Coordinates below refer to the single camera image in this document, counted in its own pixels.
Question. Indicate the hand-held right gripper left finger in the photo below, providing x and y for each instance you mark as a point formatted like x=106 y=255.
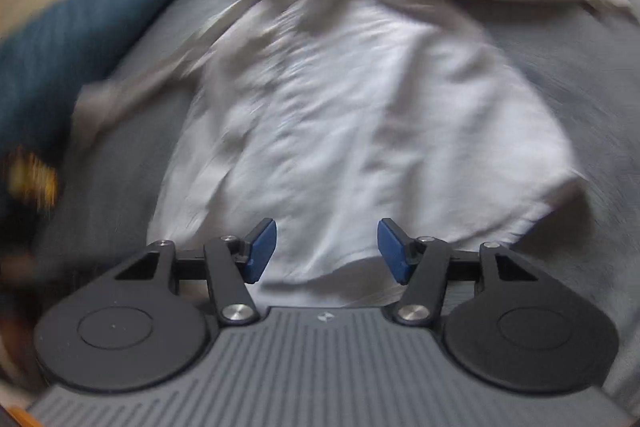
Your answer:
x=262 y=247

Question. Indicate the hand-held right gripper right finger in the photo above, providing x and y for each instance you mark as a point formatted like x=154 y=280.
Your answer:
x=392 y=249

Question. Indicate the white shirt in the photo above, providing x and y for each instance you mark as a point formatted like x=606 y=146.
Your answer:
x=350 y=107

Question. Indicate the yellow patterned dark cloth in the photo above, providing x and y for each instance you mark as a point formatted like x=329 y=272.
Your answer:
x=32 y=179

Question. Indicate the teal duvet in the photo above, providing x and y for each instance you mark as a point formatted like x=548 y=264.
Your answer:
x=90 y=32

